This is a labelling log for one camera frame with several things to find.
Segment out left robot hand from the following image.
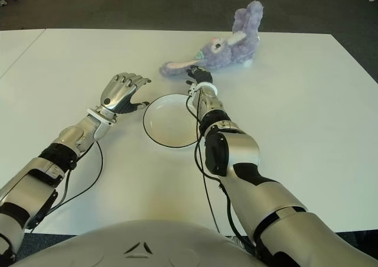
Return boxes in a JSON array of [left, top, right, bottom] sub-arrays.
[[99, 72, 152, 116]]

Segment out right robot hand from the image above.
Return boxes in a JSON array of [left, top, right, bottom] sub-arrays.
[[185, 66, 214, 87]]

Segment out purple plush bunny doll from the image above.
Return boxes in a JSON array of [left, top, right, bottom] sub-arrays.
[[159, 0, 265, 79]]

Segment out white plate with black rim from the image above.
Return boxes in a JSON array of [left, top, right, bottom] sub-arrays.
[[143, 93, 205, 149]]

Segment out grey robot torso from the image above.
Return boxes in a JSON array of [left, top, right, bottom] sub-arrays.
[[14, 219, 258, 267]]

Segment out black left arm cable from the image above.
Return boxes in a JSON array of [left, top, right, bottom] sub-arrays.
[[29, 139, 104, 234]]

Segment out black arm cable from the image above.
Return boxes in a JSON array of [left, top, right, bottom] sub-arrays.
[[29, 139, 104, 234], [185, 88, 246, 244]]

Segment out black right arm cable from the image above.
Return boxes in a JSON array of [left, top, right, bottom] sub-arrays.
[[185, 88, 246, 244]]

